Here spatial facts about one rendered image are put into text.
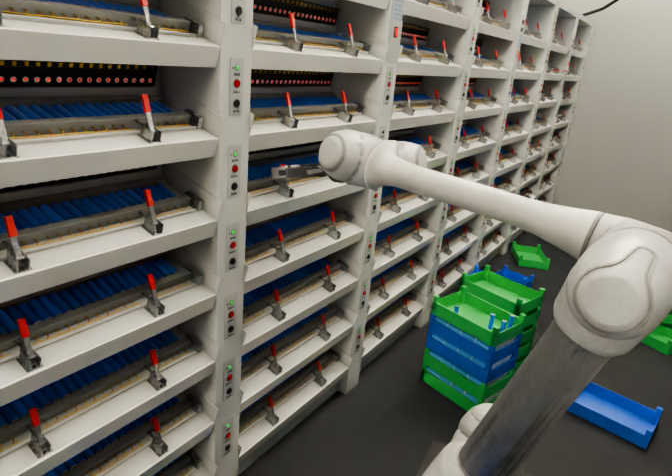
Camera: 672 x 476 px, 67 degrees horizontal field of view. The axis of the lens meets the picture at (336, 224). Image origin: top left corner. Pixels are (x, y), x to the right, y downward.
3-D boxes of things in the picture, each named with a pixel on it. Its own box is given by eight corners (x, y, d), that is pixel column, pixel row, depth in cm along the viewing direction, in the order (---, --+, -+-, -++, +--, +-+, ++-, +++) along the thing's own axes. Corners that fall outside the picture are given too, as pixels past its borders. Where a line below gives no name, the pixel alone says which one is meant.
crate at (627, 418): (657, 424, 203) (663, 408, 200) (646, 449, 188) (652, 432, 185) (580, 388, 221) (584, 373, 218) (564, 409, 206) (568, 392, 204)
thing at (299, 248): (360, 240, 182) (373, 207, 176) (240, 295, 134) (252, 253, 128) (318, 212, 190) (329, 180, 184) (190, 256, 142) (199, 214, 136)
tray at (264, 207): (366, 188, 176) (375, 164, 172) (242, 227, 128) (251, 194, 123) (322, 163, 184) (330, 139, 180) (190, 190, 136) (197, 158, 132)
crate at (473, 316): (522, 332, 198) (527, 314, 196) (493, 347, 186) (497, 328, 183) (460, 301, 220) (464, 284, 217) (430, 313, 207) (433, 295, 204)
